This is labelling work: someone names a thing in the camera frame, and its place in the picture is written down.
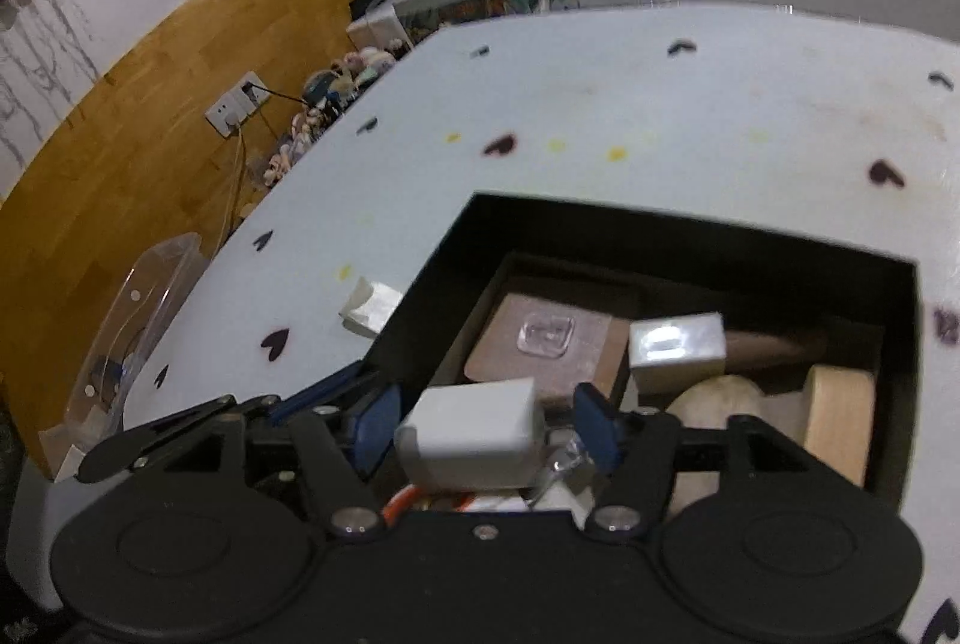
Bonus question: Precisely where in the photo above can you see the red handled scissors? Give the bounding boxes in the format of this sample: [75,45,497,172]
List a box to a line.
[381,485,477,527]

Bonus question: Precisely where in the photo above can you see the white power adapter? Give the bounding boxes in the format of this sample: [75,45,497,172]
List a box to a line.
[394,378,547,491]

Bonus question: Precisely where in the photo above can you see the small white box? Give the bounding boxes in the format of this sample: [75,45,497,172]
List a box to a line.
[628,312,727,396]

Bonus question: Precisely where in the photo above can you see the white wall socket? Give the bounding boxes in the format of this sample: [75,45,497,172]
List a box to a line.
[205,71,272,137]

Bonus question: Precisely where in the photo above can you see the clear plastic container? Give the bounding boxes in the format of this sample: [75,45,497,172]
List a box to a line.
[64,231,208,452]

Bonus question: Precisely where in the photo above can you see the cream plastic sheet piece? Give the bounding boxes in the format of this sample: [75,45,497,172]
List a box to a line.
[338,277,404,339]

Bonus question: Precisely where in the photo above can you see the beige smooth stone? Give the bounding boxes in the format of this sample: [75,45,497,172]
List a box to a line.
[667,374,763,517]

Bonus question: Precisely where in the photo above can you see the black storage box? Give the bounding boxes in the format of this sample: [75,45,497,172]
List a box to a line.
[364,194,923,506]

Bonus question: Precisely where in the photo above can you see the brown square coaster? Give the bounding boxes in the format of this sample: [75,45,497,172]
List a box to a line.
[464,293,630,408]

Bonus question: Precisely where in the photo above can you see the pile of plush toys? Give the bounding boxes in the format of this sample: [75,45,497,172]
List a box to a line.
[262,38,410,188]

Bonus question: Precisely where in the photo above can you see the light wooden oval block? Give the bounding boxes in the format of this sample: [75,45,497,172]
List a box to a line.
[802,365,875,486]

